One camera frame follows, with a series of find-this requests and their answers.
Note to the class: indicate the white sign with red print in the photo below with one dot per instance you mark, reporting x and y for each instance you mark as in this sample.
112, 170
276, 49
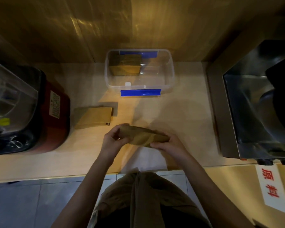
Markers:
273, 187

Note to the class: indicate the black pot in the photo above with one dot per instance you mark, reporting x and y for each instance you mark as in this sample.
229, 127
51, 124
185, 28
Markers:
283, 104

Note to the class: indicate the clear plastic box blue clips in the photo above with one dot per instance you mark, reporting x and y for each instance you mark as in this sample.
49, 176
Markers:
142, 80

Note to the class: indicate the clear plastic blender cover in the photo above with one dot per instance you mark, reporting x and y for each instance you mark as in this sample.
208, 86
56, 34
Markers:
12, 99

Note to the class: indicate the person's left forearm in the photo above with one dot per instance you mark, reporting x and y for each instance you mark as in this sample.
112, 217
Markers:
85, 194

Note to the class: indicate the bundle of brown paper bags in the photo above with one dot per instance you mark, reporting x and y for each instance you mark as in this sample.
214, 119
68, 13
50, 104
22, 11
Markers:
142, 136

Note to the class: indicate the stack of paper bags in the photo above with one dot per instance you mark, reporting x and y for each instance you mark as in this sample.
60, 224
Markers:
92, 117
124, 65

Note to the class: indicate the person's khaki trousers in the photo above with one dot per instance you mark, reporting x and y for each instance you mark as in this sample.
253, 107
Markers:
145, 199

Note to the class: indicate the person's left hand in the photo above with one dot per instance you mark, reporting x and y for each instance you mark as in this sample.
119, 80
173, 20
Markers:
111, 146

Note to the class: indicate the stainless steel sink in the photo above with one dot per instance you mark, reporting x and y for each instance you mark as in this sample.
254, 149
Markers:
247, 116

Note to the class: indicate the person's right forearm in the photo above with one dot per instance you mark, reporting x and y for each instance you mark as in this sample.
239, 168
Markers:
213, 194

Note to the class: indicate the person's right hand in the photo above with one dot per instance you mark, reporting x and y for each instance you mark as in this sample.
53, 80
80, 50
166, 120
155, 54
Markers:
174, 149

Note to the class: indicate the light wooden cabinet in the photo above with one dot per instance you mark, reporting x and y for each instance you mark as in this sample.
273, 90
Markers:
232, 192

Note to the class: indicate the red and black blender base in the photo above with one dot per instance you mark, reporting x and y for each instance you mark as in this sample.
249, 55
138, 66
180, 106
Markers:
59, 121

